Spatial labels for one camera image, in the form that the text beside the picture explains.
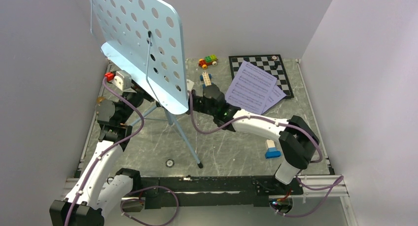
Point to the black white chessboard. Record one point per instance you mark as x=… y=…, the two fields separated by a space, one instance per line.
x=265 y=63

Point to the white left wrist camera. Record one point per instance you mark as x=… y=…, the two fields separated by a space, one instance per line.
x=121 y=79

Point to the gold microphone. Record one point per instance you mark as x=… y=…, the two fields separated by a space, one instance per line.
x=100 y=99

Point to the light blue music stand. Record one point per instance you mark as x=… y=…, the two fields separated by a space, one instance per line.
x=145 y=39

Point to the small round table insert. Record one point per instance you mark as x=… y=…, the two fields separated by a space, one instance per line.
x=169 y=163

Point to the colourful toy brick car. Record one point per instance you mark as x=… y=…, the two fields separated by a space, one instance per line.
x=205 y=62

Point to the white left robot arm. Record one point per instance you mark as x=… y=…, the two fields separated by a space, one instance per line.
x=91 y=200

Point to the blue white toy brick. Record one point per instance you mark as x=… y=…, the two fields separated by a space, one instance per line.
x=272 y=151

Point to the sheet music pages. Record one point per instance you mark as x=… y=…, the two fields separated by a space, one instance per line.
x=250 y=88

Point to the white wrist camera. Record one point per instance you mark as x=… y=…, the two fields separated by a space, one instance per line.
x=121 y=79
x=189 y=84

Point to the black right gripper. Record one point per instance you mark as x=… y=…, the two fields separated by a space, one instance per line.
x=188 y=112

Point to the sheet music page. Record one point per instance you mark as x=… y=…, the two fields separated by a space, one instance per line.
x=276 y=95

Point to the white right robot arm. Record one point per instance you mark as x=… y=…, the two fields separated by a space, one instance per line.
x=299 y=144

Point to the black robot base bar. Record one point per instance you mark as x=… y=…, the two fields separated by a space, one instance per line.
x=215 y=191

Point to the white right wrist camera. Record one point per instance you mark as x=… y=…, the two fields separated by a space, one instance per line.
x=189 y=84

